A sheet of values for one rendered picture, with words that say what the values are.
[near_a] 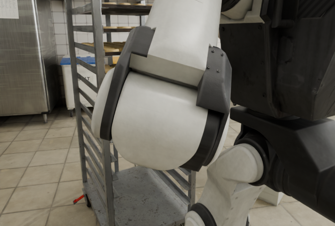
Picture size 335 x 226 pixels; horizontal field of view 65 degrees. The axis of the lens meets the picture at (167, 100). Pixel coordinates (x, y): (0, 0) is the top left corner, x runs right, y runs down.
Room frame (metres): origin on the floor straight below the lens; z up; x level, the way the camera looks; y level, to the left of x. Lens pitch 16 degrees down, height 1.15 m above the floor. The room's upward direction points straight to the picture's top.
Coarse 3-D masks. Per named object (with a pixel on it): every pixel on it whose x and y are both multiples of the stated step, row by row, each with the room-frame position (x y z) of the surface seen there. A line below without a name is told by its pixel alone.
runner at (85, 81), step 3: (78, 75) 1.53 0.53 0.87; (81, 75) 1.46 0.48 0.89; (81, 78) 1.46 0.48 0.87; (84, 78) 1.38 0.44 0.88; (84, 81) 1.39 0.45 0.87; (87, 81) 1.32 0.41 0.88; (87, 84) 1.33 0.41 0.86; (90, 84) 1.27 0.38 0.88; (93, 84) 1.22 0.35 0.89; (90, 87) 1.27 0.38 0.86; (93, 87) 1.21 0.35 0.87; (96, 87) 1.16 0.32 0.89; (93, 90) 1.22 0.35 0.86; (96, 90) 1.17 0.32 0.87
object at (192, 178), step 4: (192, 172) 1.22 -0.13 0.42; (188, 176) 1.24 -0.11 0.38; (192, 176) 1.22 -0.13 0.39; (188, 180) 1.24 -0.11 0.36; (192, 180) 1.22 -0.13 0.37; (192, 184) 1.22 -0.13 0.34; (192, 188) 1.22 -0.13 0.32; (188, 192) 1.24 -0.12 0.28; (192, 192) 1.23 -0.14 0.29; (188, 196) 1.24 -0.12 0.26; (192, 196) 1.23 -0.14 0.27; (192, 200) 1.23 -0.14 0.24; (192, 204) 1.23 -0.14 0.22; (188, 208) 1.24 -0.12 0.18
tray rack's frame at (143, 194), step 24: (144, 0) 1.77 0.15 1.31; (72, 24) 1.55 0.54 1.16; (144, 24) 1.76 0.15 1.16; (72, 48) 1.54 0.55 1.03; (72, 72) 1.54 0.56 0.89; (144, 168) 1.72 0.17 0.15; (96, 192) 1.43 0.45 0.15; (120, 192) 1.43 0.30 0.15; (144, 192) 1.43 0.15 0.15; (168, 192) 1.43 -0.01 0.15; (96, 216) 1.23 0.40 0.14; (120, 216) 1.22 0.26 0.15; (144, 216) 1.22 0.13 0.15; (168, 216) 1.22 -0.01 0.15
